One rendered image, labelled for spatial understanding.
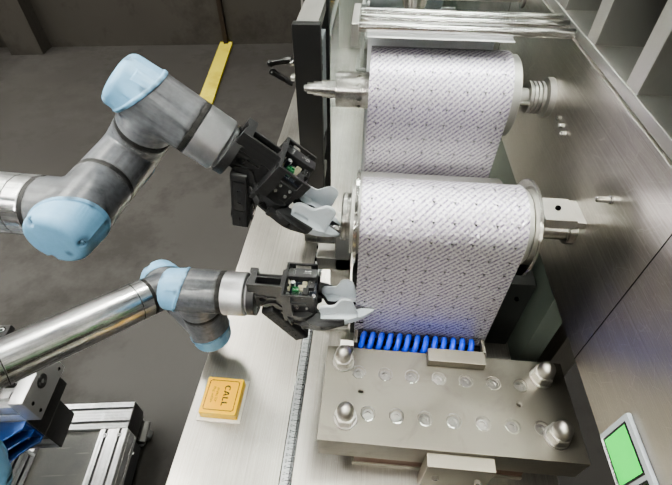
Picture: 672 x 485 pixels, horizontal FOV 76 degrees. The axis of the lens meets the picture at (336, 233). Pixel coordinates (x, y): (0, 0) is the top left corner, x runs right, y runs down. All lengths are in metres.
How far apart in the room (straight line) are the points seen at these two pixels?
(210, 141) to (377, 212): 0.24
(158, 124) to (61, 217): 0.15
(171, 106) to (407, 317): 0.49
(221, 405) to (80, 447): 0.97
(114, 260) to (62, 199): 2.00
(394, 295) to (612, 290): 0.30
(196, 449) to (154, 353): 1.26
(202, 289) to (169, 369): 1.32
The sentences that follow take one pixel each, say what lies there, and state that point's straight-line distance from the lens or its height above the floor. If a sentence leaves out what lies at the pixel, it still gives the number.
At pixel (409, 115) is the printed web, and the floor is 1.33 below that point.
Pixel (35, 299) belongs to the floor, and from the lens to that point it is 2.57.
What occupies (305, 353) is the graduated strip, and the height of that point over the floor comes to 0.90.
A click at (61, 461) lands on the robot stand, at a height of 0.21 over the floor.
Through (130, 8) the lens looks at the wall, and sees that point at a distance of 4.93.
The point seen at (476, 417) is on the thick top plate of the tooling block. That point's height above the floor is 1.03.
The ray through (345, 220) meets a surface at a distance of 0.64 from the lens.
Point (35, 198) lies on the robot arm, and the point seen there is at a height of 1.39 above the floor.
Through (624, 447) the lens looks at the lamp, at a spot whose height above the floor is 1.19.
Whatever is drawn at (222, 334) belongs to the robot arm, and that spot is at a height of 1.00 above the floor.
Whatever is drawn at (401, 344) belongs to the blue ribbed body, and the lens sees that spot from 0.80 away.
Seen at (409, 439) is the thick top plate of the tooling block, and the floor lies 1.03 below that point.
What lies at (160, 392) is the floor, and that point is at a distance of 2.01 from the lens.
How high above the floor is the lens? 1.71
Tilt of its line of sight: 45 degrees down
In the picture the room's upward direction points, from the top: straight up
